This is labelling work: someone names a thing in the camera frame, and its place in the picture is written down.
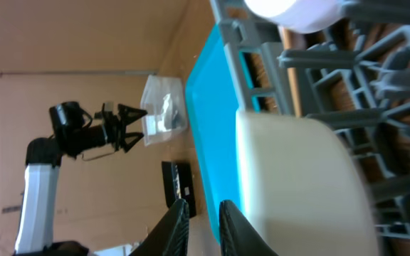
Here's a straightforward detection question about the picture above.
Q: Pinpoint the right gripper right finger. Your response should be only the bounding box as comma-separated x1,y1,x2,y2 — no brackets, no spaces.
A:
219,200,278,256

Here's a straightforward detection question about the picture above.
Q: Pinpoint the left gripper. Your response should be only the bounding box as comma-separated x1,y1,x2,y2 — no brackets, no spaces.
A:
94,102,147,153

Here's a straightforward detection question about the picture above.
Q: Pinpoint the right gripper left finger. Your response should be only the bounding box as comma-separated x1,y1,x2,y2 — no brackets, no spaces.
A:
130,199,189,256

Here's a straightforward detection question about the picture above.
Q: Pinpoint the white napkin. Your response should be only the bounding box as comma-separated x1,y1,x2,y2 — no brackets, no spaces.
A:
156,93,177,132

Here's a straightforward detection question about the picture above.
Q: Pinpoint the teal plastic serving tray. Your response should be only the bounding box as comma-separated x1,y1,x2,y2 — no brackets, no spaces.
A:
186,26,243,240

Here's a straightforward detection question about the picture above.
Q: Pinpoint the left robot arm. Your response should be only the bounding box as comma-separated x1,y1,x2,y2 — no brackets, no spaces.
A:
14,101,147,255

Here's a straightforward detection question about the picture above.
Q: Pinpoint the grey dishwasher rack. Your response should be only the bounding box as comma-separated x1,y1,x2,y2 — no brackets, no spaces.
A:
210,0,410,256

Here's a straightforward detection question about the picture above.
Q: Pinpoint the clear plastic bin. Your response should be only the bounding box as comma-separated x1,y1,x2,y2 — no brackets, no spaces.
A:
140,75,188,146

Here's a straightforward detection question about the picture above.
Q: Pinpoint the black plastic tray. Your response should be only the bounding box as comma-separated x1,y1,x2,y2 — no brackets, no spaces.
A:
162,161,196,218

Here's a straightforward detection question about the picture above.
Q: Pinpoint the cardboard wall panel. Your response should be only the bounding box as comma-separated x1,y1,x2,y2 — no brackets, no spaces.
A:
0,1,214,255

